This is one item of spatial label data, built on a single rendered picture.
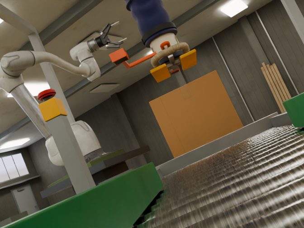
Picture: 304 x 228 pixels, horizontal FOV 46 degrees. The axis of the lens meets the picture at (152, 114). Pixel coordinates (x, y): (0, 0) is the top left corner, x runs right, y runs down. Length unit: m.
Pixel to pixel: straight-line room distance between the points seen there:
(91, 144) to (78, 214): 1.72
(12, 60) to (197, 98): 1.09
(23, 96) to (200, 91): 1.10
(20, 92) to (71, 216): 1.97
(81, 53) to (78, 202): 2.22
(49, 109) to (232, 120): 0.98
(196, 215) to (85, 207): 0.16
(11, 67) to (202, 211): 1.86
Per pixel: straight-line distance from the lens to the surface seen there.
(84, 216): 0.44
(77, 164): 1.30
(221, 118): 1.91
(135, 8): 2.31
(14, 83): 2.35
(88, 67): 2.56
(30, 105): 2.34
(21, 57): 2.27
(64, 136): 1.32
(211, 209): 0.52
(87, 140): 2.14
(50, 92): 1.36
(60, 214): 0.39
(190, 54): 2.09
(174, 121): 1.91
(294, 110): 1.06
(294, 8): 5.35
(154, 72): 2.09
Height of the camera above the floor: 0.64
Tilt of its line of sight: 7 degrees up
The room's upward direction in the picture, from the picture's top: 24 degrees counter-clockwise
